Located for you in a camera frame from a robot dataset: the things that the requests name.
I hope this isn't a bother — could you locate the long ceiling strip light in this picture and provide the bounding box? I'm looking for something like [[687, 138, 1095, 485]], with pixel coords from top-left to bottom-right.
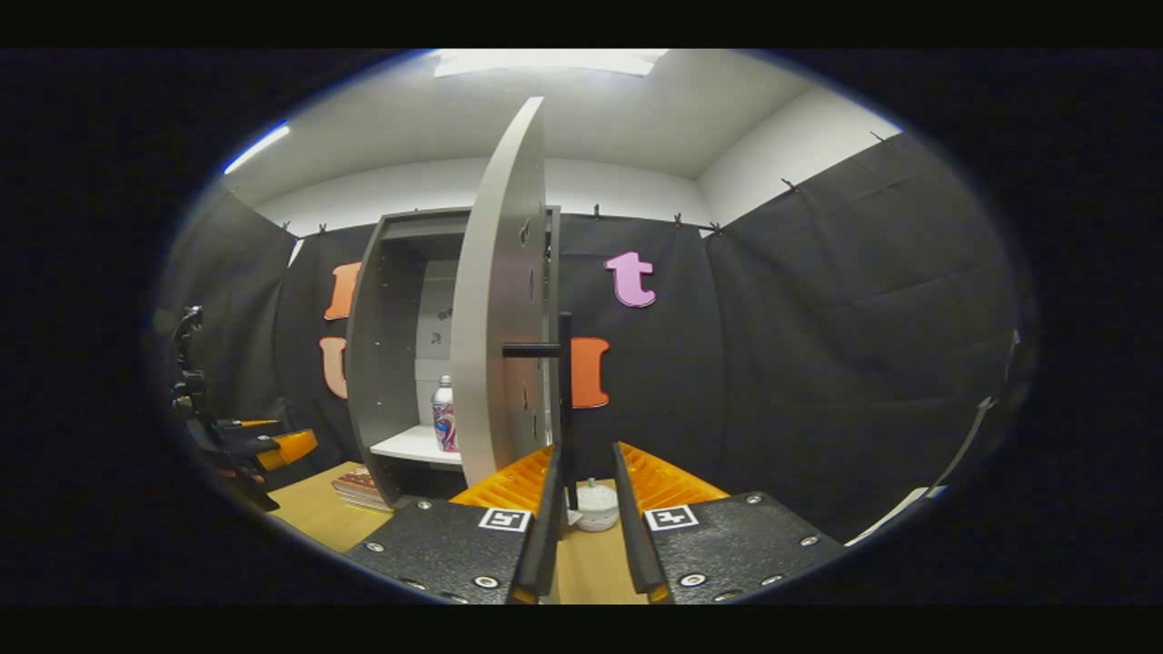
[[224, 124, 292, 175]]

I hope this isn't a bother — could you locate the ceiling panel light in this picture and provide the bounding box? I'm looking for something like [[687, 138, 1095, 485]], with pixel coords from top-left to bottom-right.
[[432, 48, 670, 78]]

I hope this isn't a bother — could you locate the stack of thin books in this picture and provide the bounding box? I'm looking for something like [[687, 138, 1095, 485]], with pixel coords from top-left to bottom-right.
[[331, 464, 393, 515]]

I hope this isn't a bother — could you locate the small white round container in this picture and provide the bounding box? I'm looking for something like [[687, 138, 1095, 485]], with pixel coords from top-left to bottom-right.
[[576, 479, 621, 533]]

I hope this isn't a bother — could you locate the black backdrop cloth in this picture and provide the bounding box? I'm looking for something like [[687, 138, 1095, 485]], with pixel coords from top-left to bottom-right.
[[154, 127, 1037, 546]]

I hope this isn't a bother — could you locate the white cabinet door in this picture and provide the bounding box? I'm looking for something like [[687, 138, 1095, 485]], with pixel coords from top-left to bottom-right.
[[450, 96, 557, 489]]

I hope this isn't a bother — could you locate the black door handle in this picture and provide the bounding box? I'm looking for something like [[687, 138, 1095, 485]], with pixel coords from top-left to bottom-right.
[[502, 312, 580, 512]]

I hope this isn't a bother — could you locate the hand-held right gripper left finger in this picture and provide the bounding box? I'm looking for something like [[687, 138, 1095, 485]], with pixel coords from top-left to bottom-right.
[[343, 442, 565, 606]]

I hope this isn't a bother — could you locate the white cabinet shelf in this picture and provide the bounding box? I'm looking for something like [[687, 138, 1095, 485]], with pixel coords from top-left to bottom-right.
[[370, 424, 464, 466]]

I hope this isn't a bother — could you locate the silver drink bottle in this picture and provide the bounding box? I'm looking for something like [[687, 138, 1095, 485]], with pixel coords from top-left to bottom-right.
[[432, 375, 460, 453]]

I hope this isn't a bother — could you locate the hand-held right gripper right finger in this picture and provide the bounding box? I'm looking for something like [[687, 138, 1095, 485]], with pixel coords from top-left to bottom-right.
[[611, 441, 848, 606]]

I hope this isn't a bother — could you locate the grey cabinet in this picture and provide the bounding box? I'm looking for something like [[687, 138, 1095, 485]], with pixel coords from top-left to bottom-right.
[[345, 206, 562, 510]]

